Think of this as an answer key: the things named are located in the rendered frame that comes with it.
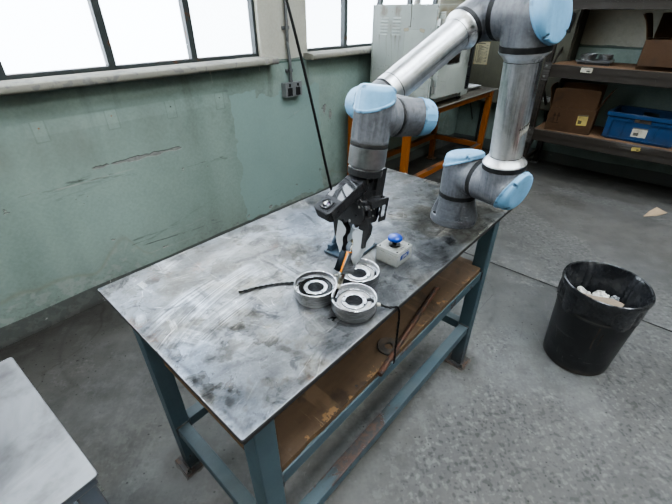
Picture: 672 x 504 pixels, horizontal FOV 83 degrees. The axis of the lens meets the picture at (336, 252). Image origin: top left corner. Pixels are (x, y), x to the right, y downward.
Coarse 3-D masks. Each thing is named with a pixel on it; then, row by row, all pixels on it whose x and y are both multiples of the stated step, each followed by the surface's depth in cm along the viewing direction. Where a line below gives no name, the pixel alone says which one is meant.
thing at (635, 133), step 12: (624, 108) 343; (636, 108) 337; (648, 108) 332; (612, 120) 324; (624, 120) 319; (636, 120) 331; (648, 120) 307; (660, 120) 302; (612, 132) 328; (624, 132) 323; (636, 132) 317; (648, 132) 312; (660, 132) 306; (648, 144) 315; (660, 144) 309
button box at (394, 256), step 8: (384, 240) 107; (384, 248) 103; (392, 248) 103; (400, 248) 103; (408, 248) 104; (376, 256) 106; (384, 256) 104; (392, 256) 102; (400, 256) 102; (408, 256) 106; (392, 264) 103; (400, 264) 104
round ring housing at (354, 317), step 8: (344, 288) 91; (352, 288) 91; (360, 288) 91; (368, 288) 90; (336, 296) 88; (344, 296) 88; (352, 296) 89; (360, 296) 88; (376, 296) 86; (336, 304) 84; (344, 304) 86; (352, 304) 90; (360, 304) 89; (376, 304) 85; (336, 312) 85; (344, 312) 83; (352, 312) 82; (360, 312) 82; (368, 312) 83; (344, 320) 85; (352, 320) 83; (360, 320) 84
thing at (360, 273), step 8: (360, 264) 100; (368, 264) 99; (376, 264) 97; (360, 272) 98; (368, 272) 96; (376, 272) 97; (344, 280) 93; (352, 280) 92; (360, 280) 94; (368, 280) 92; (376, 280) 94
